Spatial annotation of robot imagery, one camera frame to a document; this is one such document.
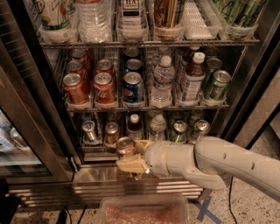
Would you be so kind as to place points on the water bottle bottom shelf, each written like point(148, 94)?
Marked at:
point(157, 128)

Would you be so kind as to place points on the brown tea bottle shelf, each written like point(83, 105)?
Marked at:
point(135, 127)
point(193, 77)

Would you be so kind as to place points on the green can bottom right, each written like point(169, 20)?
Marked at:
point(200, 129)

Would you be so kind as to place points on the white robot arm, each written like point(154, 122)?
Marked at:
point(209, 163)

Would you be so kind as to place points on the brown tea bottle middle shelf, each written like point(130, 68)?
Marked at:
point(193, 77)

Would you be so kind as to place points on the red cola can front right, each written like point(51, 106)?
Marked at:
point(105, 89)

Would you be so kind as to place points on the fridge door right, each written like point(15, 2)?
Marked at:
point(254, 95)

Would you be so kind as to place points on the blue tape cross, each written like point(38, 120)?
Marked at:
point(204, 211)

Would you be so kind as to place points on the clear plastic bin on floor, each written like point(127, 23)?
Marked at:
point(144, 209)

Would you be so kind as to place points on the tall brown can top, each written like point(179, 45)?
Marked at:
point(167, 18)

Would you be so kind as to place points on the fridge glass door left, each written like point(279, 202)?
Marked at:
point(44, 160)

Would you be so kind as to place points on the empty white plastic tray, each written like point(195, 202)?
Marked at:
point(200, 20)

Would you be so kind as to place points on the brown tea bottle bottom shelf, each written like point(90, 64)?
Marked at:
point(135, 127)

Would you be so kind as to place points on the clear water bottle top shelf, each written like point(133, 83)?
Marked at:
point(95, 21)

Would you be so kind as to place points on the blue pepsi can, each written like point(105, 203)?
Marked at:
point(133, 87)
point(133, 65)

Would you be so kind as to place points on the red cola can front left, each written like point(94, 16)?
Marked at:
point(75, 88)

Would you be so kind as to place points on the red cola can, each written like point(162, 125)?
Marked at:
point(105, 66)
point(81, 55)
point(77, 67)
point(105, 89)
point(75, 88)

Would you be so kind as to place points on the water bottle middle shelf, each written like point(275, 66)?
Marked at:
point(161, 93)

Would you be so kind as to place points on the blue pepsi can front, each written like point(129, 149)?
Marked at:
point(133, 87)

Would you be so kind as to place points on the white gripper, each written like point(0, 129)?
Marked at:
point(157, 158)

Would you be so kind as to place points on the slim silver can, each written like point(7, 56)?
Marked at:
point(88, 128)

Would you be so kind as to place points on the tall white green can top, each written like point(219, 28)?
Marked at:
point(54, 14)

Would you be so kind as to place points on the green can bottom left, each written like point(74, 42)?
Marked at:
point(177, 132)

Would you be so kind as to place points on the green can middle front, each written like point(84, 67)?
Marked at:
point(217, 85)

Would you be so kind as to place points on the orange soda can front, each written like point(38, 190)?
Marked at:
point(125, 147)

